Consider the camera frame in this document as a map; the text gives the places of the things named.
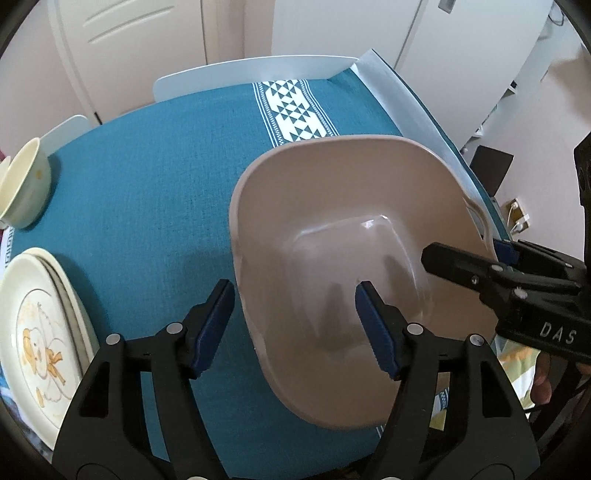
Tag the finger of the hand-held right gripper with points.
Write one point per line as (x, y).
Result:
(545, 270)
(457, 263)

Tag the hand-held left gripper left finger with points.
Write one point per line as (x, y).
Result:
(212, 332)

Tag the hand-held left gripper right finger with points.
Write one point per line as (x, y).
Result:
(376, 327)

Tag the plain white plate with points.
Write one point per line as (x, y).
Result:
(89, 326)

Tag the beige square plastic basin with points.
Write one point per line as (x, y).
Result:
(323, 207)

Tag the cartoon print plate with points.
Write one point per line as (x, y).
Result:
(41, 346)

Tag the cream ceramic bowl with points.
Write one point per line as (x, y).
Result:
(32, 194)

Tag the person's right hand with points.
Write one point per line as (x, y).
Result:
(541, 378)

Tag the yellow green striped cloth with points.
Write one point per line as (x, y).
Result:
(517, 369)

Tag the black box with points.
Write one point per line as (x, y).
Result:
(493, 170)

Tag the teal patterned tablecloth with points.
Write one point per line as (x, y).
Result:
(161, 207)

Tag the white wardrobe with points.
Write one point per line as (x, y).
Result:
(346, 27)

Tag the white panelled door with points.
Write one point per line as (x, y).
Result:
(138, 46)

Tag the wall outlet with charger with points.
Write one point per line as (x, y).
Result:
(518, 217)

